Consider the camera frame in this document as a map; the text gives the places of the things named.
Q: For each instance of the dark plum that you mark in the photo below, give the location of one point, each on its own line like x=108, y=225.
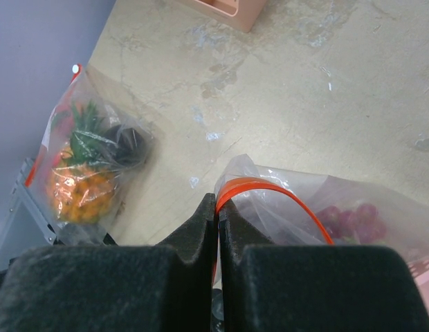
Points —
x=124, y=146

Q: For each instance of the red purple grape bunch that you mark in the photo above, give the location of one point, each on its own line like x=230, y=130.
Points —
x=360, y=225

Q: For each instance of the peach plastic file organizer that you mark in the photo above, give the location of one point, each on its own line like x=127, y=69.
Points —
x=238, y=14

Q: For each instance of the orange toy pineapple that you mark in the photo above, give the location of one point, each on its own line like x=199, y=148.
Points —
x=81, y=189

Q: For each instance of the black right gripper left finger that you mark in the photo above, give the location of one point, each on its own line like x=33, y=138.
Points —
x=165, y=287

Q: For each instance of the pink perforated plastic basket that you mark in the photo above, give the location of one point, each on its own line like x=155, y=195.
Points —
x=420, y=272

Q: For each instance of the red yellow mango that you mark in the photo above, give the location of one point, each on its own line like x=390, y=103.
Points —
x=62, y=125

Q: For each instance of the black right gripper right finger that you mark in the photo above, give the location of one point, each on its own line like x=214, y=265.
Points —
x=269, y=287

